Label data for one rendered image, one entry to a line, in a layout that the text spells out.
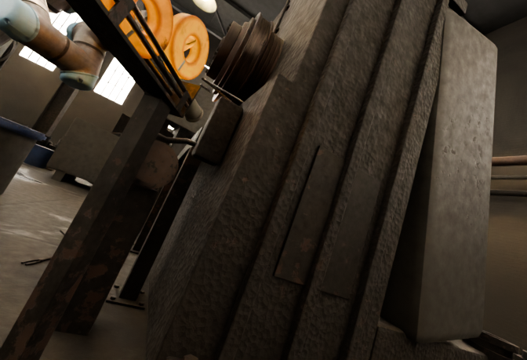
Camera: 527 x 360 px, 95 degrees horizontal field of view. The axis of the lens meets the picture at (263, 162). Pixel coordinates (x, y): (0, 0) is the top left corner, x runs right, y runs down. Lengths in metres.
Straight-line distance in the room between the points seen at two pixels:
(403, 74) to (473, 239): 0.81
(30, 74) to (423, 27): 12.04
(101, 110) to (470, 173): 11.28
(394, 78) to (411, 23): 0.29
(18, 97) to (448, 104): 12.12
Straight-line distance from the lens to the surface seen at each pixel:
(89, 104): 11.68
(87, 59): 0.82
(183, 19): 0.67
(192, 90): 0.73
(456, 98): 1.43
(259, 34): 1.14
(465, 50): 1.59
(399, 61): 1.19
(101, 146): 3.52
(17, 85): 12.37
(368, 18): 1.14
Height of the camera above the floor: 0.44
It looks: 13 degrees up
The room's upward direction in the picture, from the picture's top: 22 degrees clockwise
